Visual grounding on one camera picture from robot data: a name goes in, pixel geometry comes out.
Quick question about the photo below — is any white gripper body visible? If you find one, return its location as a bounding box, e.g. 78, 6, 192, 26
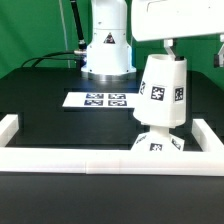
131, 0, 224, 41

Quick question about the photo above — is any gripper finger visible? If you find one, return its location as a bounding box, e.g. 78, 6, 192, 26
164, 39, 184, 61
214, 34, 224, 68

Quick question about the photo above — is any white lamp shade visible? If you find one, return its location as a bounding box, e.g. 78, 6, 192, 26
133, 54, 187, 128

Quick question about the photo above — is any white lamp base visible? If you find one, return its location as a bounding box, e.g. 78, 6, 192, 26
131, 126, 184, 152

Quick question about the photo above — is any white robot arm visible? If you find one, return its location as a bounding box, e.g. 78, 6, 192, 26
81, 0, 224, 80

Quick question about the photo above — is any white marker sheet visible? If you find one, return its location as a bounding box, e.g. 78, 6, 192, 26
63, 92, 137, 108

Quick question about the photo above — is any black corrugated hose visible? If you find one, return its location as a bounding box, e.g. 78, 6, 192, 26
69, 0, 88, 51

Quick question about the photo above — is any black cable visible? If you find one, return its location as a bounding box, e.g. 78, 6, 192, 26
20, 50, 88, 69

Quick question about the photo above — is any white U-shaped frame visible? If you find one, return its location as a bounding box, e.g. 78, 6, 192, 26
0, 114, 224, 176

